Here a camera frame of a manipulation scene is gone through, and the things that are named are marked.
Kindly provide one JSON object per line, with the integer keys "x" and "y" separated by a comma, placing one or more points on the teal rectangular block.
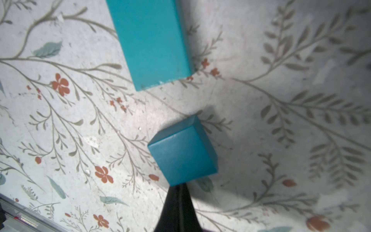
{"x": 153, "y": 37}

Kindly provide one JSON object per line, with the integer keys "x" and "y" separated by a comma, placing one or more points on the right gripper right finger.
{"x": 188, "y": 217}

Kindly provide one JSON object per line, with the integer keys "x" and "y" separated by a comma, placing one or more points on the small teal cube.
{"x": 184, "y": 152}

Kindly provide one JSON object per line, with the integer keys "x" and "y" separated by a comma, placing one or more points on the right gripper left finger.
{"x": 169, "y": 219}

